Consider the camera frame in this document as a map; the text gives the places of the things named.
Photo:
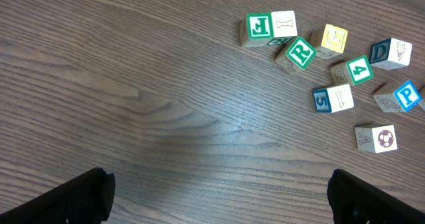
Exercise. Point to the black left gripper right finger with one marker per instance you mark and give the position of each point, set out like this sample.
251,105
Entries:
353,200

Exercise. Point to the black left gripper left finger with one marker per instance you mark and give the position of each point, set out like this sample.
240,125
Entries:
86,199

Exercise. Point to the soccer ball block white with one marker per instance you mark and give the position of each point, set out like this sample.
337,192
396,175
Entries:
376,138

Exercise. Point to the white plain block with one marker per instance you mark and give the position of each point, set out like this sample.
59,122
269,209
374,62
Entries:
333,99

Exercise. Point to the blue P block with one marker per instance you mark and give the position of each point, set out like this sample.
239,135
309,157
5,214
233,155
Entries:
397,96

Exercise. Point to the green 4 block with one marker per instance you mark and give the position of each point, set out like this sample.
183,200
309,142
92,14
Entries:
352,72

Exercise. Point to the white block with drawing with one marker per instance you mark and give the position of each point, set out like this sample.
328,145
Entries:
391,54

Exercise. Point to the green R block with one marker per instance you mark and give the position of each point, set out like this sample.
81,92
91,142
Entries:
296,55

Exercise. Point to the yellow top block left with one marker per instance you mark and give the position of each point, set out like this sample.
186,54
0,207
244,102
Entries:
329,41

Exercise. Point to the beige top block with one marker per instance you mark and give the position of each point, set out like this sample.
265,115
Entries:
284,27

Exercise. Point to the green C block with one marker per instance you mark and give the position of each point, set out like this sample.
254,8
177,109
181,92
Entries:
256,30

